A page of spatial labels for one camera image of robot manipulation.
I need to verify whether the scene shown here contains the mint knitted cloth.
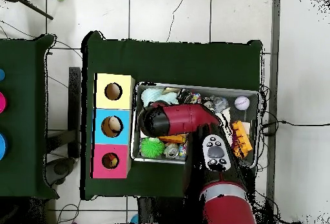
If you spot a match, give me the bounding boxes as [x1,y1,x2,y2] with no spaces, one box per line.
[141,88,179,107]

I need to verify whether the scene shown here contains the orange striped tiger plush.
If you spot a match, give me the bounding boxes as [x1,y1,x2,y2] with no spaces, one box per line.
[102,153,116,168]

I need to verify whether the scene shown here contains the orange toy building brick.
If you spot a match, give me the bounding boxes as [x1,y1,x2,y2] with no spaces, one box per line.
[230,120,253,159]

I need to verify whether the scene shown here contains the wooden box with three holes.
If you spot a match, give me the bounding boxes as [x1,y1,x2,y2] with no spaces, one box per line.
[90,73,136,180]

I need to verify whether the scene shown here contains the clear mesh bin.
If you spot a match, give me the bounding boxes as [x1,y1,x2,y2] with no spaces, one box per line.
[130,81,262,169]

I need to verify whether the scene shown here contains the green spiky ball with eyes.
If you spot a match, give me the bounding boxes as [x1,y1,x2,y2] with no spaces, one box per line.
[140,137,166,159]

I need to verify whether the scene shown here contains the dark green table cloth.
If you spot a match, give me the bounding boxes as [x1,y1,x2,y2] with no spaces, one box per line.
[0,33,59,200]
[81,31,264,201]

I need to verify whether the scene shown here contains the white baseball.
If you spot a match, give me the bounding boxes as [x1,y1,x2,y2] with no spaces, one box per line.
[234,95,251,111]

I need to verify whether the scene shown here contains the black rod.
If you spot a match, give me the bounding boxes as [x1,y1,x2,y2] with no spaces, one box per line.
[15,0,54,21]

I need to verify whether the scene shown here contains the pink round toy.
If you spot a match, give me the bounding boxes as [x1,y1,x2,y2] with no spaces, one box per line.
[0,91,7,114]

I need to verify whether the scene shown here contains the large blue round toy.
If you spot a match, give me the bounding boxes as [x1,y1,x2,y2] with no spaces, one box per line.
[0,132,8,160]

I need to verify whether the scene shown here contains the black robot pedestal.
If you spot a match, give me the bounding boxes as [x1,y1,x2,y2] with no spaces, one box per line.
[137,196,186,224]

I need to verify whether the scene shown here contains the black power cable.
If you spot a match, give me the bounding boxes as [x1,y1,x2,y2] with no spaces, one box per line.
[260,120,330,136]

